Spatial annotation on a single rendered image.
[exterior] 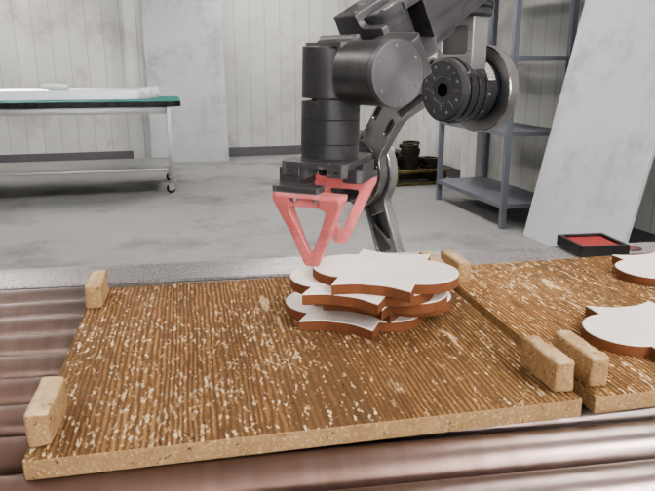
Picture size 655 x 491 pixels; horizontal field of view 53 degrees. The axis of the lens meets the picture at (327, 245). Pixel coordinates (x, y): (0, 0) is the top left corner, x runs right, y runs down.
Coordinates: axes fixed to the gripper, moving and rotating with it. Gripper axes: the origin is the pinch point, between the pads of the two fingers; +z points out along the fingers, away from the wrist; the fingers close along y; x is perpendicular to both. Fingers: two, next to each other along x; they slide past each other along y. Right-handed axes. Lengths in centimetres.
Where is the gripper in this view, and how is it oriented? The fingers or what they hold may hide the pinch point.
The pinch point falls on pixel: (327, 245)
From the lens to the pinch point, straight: 66.8
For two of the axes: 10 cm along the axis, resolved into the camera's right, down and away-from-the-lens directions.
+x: -9.5, -1.0, 2.9
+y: 3.1, -2.4, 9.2
